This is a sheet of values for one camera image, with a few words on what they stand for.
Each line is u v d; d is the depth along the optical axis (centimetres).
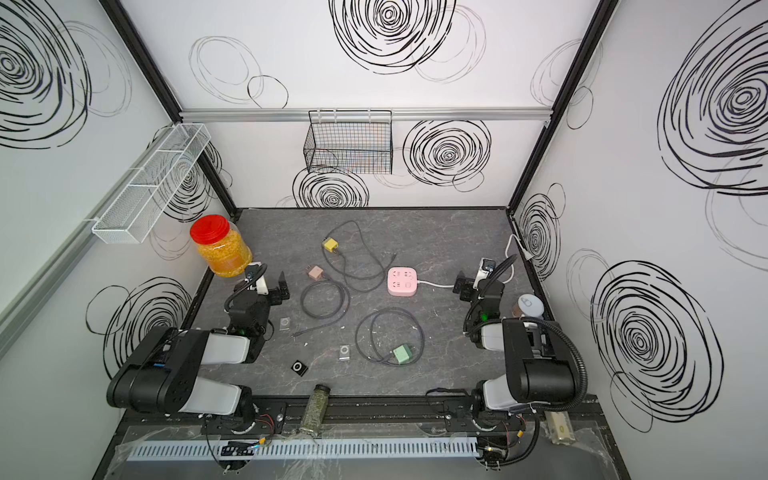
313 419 71
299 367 81
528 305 88
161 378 43
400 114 91
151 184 72
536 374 44
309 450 96
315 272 99
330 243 108
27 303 52
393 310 94
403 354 82
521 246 112
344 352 84
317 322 89
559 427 69
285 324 89
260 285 78
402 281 96
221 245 92
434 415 76
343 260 105
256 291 75
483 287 72
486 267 79
